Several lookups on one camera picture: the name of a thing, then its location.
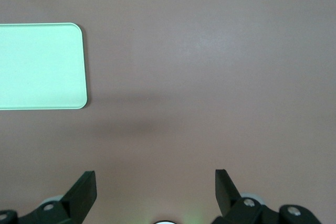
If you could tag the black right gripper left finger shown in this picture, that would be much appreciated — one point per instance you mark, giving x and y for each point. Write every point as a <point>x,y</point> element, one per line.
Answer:
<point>60,211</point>

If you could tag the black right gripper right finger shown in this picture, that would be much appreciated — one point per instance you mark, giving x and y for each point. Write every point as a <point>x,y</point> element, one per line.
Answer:
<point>241,213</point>

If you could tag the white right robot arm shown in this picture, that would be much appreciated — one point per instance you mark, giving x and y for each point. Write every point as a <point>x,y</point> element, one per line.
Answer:
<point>163,222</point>

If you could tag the light green rectangular tray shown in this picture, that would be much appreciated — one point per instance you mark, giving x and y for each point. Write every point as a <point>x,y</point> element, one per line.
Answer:
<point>39,66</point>

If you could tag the brown table mat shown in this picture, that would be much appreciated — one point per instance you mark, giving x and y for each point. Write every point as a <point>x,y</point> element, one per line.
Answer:
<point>197,64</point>

